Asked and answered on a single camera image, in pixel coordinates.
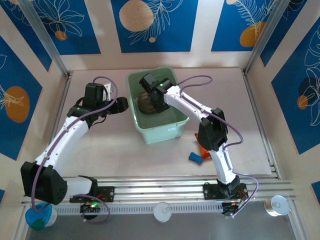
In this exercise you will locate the brown tinted glass plate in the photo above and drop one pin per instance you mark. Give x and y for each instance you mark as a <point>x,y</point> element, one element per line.
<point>143,103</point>

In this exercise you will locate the green plastic bin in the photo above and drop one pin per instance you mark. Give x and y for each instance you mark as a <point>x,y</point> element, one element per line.
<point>160,135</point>

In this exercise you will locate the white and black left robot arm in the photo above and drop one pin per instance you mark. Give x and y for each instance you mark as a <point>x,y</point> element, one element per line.
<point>62,142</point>

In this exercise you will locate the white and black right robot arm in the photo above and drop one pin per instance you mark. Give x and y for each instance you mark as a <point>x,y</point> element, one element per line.
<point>190,105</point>

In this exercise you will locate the blue sponge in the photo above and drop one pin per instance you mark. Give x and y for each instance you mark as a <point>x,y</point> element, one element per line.
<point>195,158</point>

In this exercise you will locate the orange snack bag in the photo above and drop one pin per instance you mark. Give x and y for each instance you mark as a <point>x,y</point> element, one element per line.
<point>205,153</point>

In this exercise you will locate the white round can lid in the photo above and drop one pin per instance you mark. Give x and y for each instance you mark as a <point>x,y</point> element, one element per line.
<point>162,212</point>

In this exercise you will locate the black controller board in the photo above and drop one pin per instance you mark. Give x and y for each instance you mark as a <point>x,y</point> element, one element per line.
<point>228,208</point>
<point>87,207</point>

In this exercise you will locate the blue-lidded plastic container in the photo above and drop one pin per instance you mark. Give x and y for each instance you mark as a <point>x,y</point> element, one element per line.
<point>42,218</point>

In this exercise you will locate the silver pull-tab can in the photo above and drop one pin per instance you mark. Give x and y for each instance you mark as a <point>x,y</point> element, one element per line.
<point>276,205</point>

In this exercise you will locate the aluminium side rail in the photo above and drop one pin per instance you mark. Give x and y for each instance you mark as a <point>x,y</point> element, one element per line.
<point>65,86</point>
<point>253,100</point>

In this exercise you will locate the aluminium corner post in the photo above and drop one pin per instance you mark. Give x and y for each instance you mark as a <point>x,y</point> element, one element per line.
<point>46,37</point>
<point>265,37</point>

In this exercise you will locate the aluminium front rail bed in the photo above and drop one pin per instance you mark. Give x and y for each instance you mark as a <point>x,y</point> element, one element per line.
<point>155,187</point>

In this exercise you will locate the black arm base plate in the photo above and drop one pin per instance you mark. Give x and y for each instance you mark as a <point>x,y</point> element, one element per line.
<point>107,193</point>
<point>210,191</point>

